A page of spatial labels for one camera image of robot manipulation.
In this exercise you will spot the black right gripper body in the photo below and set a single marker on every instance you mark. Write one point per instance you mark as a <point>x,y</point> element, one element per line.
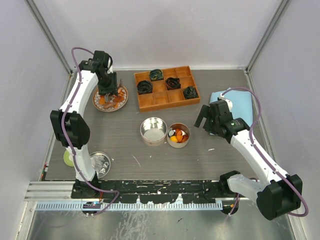
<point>210,124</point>

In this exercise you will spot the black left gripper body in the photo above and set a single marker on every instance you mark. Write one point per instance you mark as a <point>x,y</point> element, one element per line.
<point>108,84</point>

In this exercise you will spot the red sausage piece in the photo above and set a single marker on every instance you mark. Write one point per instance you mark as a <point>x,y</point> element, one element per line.
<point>185,138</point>

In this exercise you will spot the tall pink lunch tin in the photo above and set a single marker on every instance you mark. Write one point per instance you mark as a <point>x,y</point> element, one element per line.
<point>153,131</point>

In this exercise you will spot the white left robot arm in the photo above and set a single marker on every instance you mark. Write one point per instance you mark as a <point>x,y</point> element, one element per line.
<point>68,123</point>

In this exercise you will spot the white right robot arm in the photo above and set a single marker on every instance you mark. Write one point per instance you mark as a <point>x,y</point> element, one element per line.
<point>276,193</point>

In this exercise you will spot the short pink lunch tin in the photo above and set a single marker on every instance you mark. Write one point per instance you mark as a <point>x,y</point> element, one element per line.
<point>184,129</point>

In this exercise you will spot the dark seaweed roll right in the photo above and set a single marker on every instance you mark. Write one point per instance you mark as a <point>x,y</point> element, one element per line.
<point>190,92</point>

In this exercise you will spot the folded light blue cloth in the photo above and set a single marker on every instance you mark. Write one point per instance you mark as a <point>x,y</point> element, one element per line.
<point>242,106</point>

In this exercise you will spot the wooden compartment tray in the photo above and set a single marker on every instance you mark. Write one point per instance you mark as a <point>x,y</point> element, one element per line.
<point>162,97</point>

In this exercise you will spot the brown patterned food plate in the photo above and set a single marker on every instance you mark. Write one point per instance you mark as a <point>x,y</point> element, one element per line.
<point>115,104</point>

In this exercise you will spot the dark seaweed roll centre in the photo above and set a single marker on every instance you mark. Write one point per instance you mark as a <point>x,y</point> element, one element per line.
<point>172,83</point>

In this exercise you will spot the dark seaweed roll back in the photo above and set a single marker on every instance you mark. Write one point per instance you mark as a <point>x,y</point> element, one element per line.
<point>156,75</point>

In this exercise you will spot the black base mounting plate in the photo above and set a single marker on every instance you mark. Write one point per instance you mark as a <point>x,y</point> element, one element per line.
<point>152,191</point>

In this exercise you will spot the round metal lid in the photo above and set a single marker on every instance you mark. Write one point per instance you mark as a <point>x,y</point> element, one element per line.
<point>101,163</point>

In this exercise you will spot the green object behind lid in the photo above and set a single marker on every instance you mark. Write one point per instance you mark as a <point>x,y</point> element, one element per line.
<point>68,159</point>

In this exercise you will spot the aluminium frame rail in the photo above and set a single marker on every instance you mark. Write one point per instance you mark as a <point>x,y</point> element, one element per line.
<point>49,191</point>

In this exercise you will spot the white slotted cable duct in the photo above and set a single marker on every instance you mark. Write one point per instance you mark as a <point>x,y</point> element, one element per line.
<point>94,206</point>

